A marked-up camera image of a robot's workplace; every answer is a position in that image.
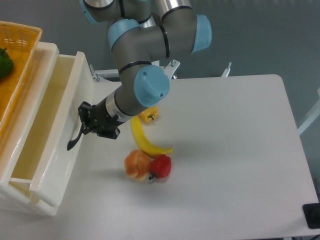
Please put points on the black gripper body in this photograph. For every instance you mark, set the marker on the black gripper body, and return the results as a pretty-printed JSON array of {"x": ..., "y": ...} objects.
[{"x": 102, "y": 123}]

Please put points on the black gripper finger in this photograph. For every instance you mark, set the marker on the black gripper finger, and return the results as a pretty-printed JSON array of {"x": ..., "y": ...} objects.
[
  {"x": 84, "y": 112},
  {"x": 87, "y": 128}
]

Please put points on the white drawer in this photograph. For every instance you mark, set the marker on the white drawer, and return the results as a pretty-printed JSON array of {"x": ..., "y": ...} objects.
[{"x": 45, "y": 164}]

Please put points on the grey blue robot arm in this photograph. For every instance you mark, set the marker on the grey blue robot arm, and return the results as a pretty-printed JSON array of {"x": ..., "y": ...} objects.
[{"x": 142, "y": 32}]

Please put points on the white drawer cabinet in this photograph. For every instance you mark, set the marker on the white drawer cabinet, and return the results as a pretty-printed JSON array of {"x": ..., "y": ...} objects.
[{"x": 14, "y": 196}]

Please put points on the yellow bell pepper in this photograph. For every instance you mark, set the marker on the yellow bell pepper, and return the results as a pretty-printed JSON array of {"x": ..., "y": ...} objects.
[{"x": 149, "y": 114}]

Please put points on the yellow banana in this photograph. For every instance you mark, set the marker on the yellow banana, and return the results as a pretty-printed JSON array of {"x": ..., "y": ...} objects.
[{"x": 143, "y": 143}]

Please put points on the round knotted bread roll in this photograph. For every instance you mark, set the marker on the round knotted bread roll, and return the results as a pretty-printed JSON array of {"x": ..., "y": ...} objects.
[{"x": 137, "y": 165}]

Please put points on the red bell pepper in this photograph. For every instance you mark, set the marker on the red bell pepper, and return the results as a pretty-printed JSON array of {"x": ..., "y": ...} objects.
[{"x": 160, "y": 167}]

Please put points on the green bell pepper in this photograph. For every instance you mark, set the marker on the green bell pepper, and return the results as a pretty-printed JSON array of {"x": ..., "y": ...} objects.
[{"x": 6, "y": 63}]

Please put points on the orange woven basket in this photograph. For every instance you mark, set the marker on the orange woven basket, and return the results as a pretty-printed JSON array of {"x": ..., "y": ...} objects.
[{"x": 21, "y": 42}]

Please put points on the black device at table edge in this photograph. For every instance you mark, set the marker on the black device at table edge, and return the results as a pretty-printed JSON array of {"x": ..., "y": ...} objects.
[{"x": 312, "y": 215}]

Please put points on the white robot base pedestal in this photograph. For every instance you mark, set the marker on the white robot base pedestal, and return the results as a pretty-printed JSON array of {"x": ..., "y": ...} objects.
[{"x": 112, "y": 75}]

